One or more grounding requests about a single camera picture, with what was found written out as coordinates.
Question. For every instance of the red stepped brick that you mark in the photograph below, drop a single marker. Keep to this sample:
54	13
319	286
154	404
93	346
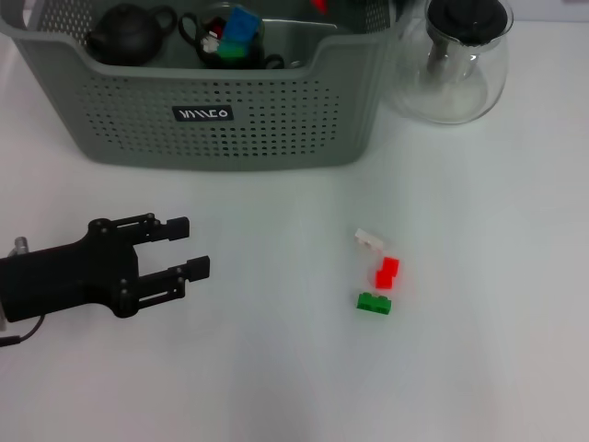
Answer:
386	272

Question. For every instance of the glass carafe with black lid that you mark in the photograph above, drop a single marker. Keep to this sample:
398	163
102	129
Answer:
451	92

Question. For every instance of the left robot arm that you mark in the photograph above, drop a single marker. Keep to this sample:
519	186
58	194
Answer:
2	317

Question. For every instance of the white two-stud brick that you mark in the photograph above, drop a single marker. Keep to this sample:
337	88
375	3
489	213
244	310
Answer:
211	45
368	239

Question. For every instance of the blue square tile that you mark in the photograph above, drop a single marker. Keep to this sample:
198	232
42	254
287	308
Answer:
241	24

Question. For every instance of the black clay teapot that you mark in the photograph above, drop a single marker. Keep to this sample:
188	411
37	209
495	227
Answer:
124	37

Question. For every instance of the green sloped brick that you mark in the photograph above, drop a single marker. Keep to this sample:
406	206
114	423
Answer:
234	52

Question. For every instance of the grey-green perforated storage bin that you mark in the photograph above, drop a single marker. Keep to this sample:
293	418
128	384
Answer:
276	138

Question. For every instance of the dark red curved brick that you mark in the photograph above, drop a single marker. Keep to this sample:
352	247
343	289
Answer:
216	25

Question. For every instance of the small red single brick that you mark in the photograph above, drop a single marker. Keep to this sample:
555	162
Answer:
319	3

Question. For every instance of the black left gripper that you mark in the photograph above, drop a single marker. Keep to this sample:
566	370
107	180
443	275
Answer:
69	276

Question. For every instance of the green two-stud brick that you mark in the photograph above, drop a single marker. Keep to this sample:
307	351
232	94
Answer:
373	304

